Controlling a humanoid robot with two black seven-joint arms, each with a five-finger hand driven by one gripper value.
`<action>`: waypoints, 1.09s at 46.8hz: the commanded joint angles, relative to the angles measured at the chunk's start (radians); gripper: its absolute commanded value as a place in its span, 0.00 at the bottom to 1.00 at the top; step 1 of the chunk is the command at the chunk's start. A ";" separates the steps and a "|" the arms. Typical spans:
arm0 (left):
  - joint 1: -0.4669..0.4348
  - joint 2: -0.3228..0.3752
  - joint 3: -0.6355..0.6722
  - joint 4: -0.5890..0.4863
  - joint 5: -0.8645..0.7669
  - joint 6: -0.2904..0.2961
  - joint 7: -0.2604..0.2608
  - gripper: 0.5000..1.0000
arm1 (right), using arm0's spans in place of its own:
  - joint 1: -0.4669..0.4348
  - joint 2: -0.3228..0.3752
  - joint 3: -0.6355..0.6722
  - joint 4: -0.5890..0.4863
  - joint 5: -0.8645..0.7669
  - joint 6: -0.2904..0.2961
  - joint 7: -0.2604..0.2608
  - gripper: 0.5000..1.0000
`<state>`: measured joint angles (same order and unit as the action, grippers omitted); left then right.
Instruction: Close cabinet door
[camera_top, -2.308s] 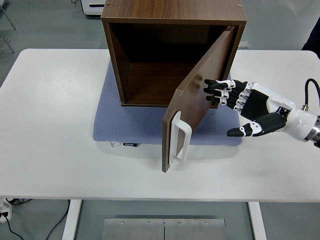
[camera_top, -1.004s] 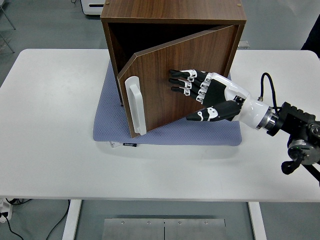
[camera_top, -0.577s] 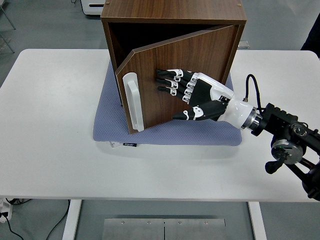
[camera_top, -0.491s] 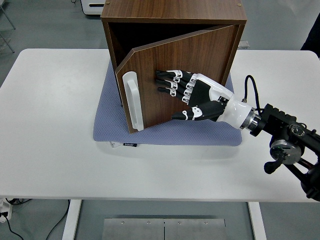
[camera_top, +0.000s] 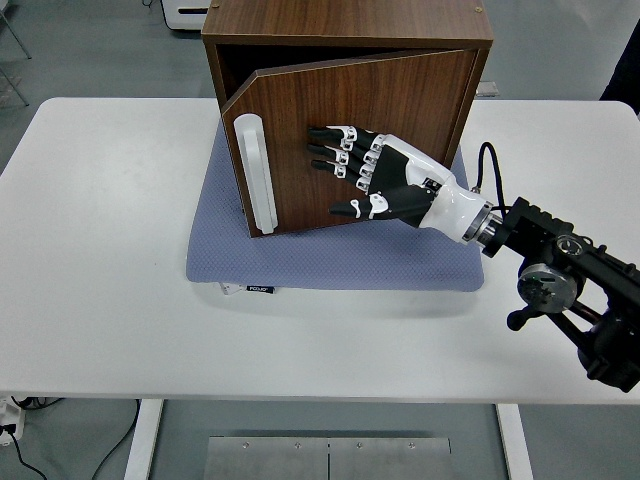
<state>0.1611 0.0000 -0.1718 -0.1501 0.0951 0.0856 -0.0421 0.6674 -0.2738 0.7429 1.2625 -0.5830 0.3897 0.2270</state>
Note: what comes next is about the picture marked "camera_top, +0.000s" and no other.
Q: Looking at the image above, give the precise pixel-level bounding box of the grey metal plate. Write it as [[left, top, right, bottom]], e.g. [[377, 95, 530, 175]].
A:
[[327, 437, 453, 480], [204, 436, 330, 480]]

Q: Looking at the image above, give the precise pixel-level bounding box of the white table leg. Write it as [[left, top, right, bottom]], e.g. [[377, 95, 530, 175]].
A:
[[123, 399, 165, 480], [495, 402, 534, 480]]

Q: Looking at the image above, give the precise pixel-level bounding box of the grey metal rack frame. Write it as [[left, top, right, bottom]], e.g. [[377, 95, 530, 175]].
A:
[[0, 0, 33, 109]]

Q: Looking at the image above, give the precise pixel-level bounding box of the brown wooden cabinet body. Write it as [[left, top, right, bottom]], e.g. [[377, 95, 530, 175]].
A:
[[201, 0, 496, 240]]

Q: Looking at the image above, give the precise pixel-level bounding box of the blue perforated mat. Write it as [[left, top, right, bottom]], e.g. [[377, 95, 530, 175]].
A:
[[185, 130, 487, 294]]

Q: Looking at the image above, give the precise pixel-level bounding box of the long black floor cable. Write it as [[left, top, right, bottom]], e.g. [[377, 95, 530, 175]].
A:
[[88, 398, 143, 480]]

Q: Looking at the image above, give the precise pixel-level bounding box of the white door handle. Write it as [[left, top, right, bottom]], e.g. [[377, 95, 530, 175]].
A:
[[233, 113, 279, 238]]

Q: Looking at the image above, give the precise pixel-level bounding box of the white power strip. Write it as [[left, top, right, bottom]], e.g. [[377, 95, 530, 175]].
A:
[[0, 396, 27, 447]]

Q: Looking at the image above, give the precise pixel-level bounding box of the brown wooden cabinet door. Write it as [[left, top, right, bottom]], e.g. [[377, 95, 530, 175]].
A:
[[221, 48, 479, 240]]

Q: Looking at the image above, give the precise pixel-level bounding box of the person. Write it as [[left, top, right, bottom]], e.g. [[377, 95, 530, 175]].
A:
[[598, 35, 640, 121]]

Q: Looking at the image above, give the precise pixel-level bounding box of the white appliance with slot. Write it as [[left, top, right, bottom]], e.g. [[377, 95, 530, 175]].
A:
[[160, 0, 211, 33]]

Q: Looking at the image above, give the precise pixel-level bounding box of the black plugged power cable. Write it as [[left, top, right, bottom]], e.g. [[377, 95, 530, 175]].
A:
[[3, 424, 49, 480]]

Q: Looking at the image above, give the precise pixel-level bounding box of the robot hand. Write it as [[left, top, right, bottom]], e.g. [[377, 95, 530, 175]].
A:
[[306, 123, 494, 246]]

